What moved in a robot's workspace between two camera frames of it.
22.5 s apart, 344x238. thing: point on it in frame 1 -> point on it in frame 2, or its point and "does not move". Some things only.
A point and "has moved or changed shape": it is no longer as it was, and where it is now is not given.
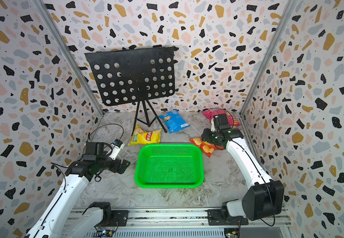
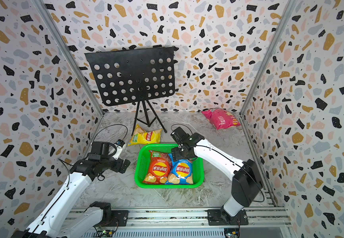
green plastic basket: (169, 165) does not move
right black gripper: (204, 136) -> (175, 155)
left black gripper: (116, 168) does not move
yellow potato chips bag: (141, 136) does not move
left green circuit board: (104, 233) does not move
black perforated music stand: (133, 76) does not move
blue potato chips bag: (175, 121) -> (181, 172)
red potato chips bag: (206, 148) has moved or changed shape
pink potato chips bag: (209, 114) does not move
